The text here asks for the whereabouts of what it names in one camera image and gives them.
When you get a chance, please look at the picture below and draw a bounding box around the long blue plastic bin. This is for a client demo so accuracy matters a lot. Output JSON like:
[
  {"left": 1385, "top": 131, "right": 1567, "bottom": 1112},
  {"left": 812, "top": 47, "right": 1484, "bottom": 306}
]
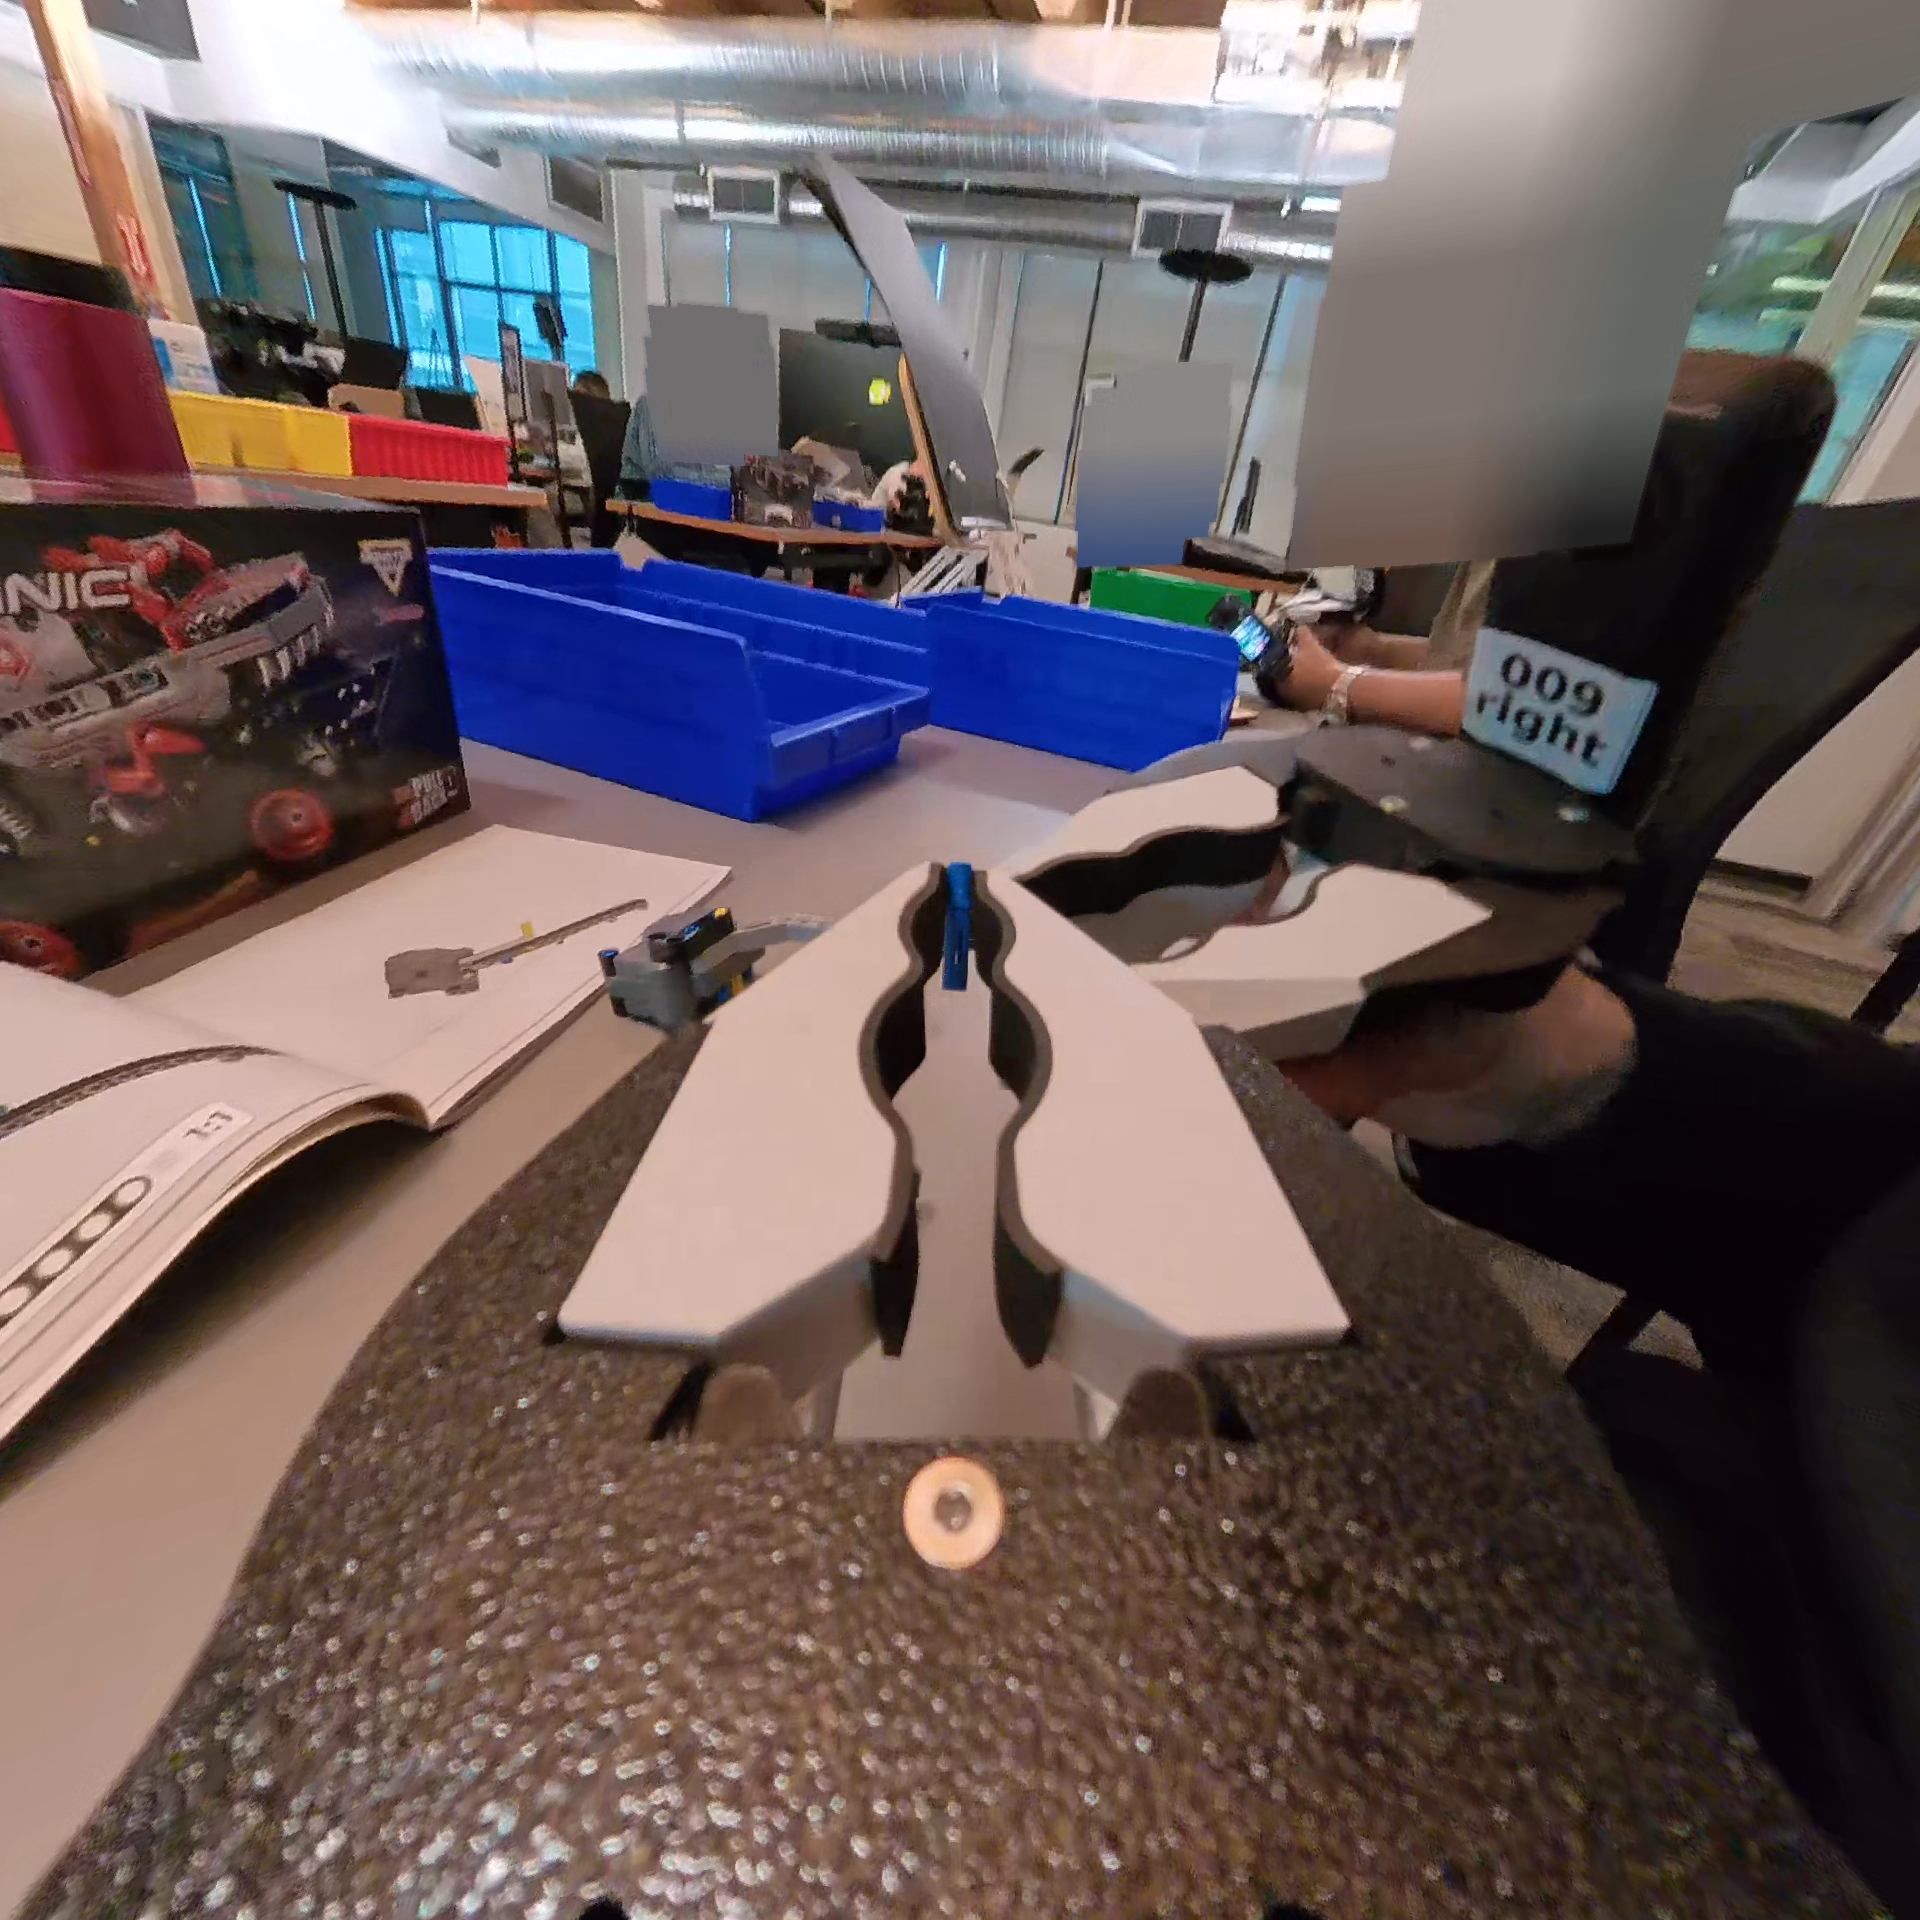
[{"left": 427, "top": 546, "right": 933, "bottom": 826}]

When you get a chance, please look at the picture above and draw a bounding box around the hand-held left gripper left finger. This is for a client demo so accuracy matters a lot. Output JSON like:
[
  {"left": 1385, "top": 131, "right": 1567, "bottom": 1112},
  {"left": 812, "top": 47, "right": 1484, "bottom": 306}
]
[{"left": 556, "top": 865, "right": 951, "bottom": 1443}]

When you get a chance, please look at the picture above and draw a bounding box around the green box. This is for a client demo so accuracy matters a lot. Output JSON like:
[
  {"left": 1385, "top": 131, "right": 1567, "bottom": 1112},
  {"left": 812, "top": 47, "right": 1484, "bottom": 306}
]
[{"left": 1091, "top": 568, "right": 1257, "bottom": 625}]

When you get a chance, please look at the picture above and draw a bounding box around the silver ventilation duct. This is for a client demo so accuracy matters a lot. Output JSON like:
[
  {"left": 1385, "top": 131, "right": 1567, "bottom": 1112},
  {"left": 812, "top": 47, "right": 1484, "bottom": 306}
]
[{"left": 375, "top": 0, "right": 1412, "bottom": 170}]

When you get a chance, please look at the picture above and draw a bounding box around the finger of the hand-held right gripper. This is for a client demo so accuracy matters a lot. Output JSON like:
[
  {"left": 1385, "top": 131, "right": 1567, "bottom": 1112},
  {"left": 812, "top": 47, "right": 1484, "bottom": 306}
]
[
  {"left": 1001, "top": 766, "right": 1296, "bottom": 966},
  {"left": 1127, "top": 866, "right": 1497, "bottom": 1065}
]

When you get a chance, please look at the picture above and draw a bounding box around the maroon container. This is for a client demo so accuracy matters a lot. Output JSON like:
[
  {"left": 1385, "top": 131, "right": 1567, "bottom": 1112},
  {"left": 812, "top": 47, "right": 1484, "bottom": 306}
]
[{"left": 0, "top": 288, "right": 191, "bottom": 480}]

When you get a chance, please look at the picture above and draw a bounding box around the short blue plastic bin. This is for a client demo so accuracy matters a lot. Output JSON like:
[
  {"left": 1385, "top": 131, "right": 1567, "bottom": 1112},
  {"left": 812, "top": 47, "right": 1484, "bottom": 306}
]
[{"left": 900, "top": 591, "right": 1243, "bottom": 776}]

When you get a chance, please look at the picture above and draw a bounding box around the person's right hand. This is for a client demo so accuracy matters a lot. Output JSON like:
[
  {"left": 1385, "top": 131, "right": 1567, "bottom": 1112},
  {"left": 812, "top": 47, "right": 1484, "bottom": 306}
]
[{"left": 1276, "top": 967, "right": 1643, "bottom": 1187}]

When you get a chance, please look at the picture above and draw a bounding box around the grey toy brick assembly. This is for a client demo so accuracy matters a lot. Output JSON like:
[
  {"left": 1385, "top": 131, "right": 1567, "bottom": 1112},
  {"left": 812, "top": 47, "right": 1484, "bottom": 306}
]
[{"left": 604, "top": 904, "right": 829, "bottom": 1034}]

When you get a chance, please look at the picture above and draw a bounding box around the red plastic bin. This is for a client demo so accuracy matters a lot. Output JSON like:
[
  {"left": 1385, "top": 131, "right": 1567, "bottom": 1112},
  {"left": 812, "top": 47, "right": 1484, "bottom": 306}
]
[{"left": 348, "top": 417, "right": 511, "bottom": 487}]

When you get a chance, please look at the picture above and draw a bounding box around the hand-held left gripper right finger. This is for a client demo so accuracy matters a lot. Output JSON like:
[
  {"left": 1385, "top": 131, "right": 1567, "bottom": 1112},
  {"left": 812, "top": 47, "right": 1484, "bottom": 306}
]
[{"left": 977, "top": 866, "right": 1356, "bottom": 1444}]

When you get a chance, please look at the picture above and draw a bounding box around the open instruction booklet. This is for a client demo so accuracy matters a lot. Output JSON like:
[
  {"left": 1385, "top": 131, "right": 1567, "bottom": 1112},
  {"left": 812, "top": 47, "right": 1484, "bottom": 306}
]
[{"left": 0, "top": 823, "right": 734, "bottom": 1443}]

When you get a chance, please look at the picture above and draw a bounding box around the monster truck toy box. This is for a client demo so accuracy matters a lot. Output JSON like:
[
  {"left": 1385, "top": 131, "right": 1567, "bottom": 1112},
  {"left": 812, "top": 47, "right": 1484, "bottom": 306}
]
[{"left": 0, "top": 504, "right": 470, "bottom": 982}]

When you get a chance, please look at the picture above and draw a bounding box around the dark computer monitor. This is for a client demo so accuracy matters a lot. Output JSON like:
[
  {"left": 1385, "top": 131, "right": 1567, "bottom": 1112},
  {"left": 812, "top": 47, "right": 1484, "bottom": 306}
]
[{"left": 776, "top": 327, "right": 921, "bottom": 476}]

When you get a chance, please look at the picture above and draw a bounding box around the leaning grey board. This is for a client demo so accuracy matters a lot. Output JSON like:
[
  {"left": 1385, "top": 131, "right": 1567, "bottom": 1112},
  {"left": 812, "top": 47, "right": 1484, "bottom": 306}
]
[{"left": 823, "top": 159, "right": 1017, "bottom": 531}]

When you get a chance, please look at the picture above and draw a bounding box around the yellow plastic bin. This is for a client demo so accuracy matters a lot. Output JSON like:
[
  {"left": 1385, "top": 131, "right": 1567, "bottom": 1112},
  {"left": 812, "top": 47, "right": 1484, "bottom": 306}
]
[{"left": 167, "top": 392, "right": 355, "bottom": 472}]

